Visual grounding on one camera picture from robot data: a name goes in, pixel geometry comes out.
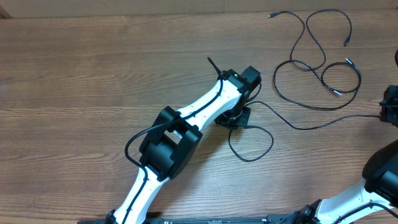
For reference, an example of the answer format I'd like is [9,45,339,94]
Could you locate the black thin USB cable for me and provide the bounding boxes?
[228,100,382,163]

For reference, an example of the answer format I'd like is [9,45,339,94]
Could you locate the black barrel plug cable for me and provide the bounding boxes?
[268,8,353,72]

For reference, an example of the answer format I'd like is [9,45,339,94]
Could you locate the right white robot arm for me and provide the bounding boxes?
[292,141,397,224]

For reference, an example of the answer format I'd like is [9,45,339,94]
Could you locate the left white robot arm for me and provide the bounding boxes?
[105,66,261,223]

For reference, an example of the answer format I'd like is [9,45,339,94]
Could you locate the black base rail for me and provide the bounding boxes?
[77,211,302,224]

